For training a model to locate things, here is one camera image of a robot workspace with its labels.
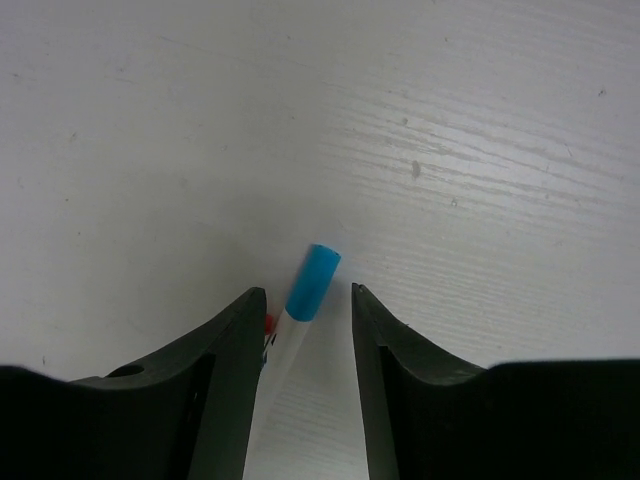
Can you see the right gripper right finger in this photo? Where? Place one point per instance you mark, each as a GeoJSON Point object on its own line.
{"type": "Point", "coordinates": [428, 414]}

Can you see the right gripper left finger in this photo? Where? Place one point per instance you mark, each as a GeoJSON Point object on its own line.
{"type": "Point", "coordinates": [181, 412]}

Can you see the red cap white marker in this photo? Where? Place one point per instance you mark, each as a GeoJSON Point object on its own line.
{"type": "Point", "coordinates": [269, 324]}

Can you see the blue cap white marker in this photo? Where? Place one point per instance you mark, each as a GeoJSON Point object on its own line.
{"type": "Point", "coordinates": [288, 332]}

